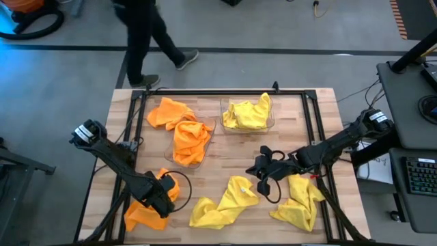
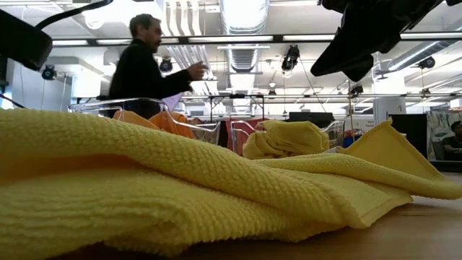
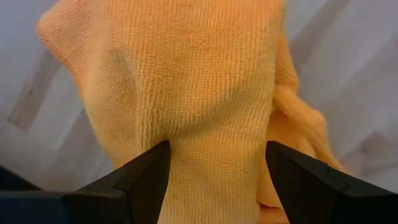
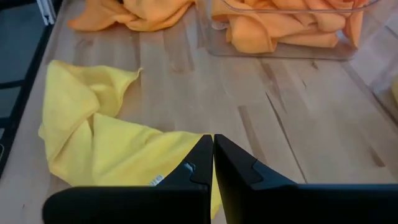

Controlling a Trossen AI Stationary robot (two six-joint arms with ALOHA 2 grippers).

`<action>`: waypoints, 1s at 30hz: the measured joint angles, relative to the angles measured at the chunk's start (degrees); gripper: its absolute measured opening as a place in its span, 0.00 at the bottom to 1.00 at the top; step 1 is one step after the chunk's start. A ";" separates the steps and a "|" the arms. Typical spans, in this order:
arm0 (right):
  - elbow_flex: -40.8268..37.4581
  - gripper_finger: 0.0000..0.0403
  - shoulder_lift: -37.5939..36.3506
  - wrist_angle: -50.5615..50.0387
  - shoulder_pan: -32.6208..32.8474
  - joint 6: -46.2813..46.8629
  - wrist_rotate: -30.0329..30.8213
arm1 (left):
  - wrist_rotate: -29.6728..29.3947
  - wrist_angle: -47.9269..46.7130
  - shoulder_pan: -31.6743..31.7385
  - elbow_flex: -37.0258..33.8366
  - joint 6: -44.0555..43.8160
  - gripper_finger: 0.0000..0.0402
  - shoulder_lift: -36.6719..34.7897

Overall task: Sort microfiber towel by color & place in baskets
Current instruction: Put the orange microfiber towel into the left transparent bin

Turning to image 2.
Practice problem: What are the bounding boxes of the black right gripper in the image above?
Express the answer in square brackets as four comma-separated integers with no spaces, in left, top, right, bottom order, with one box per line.
[310,0,445,82]

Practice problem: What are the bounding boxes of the yellow microfiber towel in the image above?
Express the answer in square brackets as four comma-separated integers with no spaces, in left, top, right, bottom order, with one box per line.
[252,118,462,201]
[242,131,287,160]
[0,108,414,260]
[261,119,331,155]

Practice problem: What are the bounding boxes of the orange microfiber towel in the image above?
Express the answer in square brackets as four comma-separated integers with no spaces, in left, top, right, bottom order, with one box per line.
[112,110,160,131]
[149,110,196,140]

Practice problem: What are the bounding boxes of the white pillar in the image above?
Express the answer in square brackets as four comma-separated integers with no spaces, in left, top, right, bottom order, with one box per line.
[372,96,408,126]

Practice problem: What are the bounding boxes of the black monitor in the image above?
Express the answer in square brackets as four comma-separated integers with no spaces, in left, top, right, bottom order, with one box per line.
[287,111,335,129]

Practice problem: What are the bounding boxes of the clear plastic basket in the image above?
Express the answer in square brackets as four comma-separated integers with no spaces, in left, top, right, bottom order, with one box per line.
[230,119,346,157]
[67,97,222,146]

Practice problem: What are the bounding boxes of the black panel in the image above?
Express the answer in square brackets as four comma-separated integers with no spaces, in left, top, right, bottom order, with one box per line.
[388,113,430,155]

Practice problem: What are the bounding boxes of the person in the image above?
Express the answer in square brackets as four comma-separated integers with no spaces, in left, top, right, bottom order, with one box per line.
[440,121,462,162]
[108,13,209,120]

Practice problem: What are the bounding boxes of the red fabric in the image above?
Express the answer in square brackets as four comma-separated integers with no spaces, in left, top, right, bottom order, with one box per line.
[225,117,269,157]

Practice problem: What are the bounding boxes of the black overhead bar with lights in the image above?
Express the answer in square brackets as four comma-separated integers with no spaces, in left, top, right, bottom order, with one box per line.
[51,31,462,47]

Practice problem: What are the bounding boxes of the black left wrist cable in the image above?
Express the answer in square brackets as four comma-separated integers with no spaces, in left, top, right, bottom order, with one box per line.
[35,0,115,30]

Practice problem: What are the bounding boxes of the silver ribbed ventilation duct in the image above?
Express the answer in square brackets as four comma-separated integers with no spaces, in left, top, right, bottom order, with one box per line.
[388,38,462,72]
[219,0,271,75]

